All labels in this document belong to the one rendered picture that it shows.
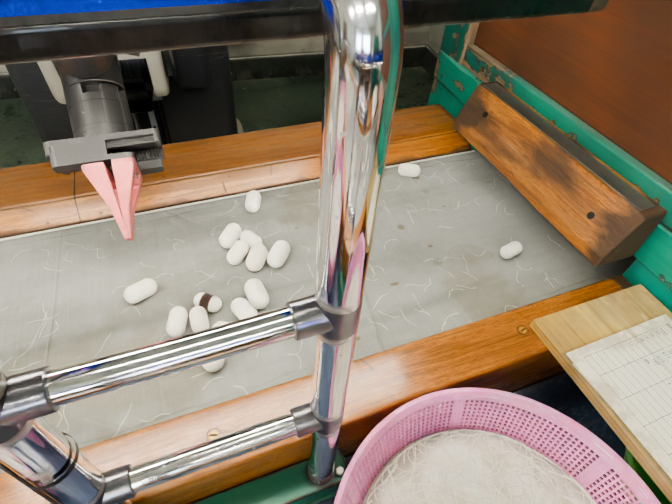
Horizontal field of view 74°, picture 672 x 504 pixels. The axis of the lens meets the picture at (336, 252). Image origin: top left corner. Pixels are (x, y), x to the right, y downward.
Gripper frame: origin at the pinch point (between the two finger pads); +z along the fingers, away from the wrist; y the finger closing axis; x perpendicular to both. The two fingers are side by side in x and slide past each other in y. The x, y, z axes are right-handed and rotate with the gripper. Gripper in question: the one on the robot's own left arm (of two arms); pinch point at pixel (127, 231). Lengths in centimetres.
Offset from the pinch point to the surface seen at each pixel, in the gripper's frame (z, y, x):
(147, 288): 5.9, 0.4, 2.5
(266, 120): -70, 54, 158
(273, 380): 17.8, 10.2, -5.0
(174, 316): 9.5, 2.5, -0.7
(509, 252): 12.0, 41.9, -3.1
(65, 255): -0.5, -8.2, 9.8
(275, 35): -3.9, 12.1, -26.9
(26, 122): -91, -50, 177
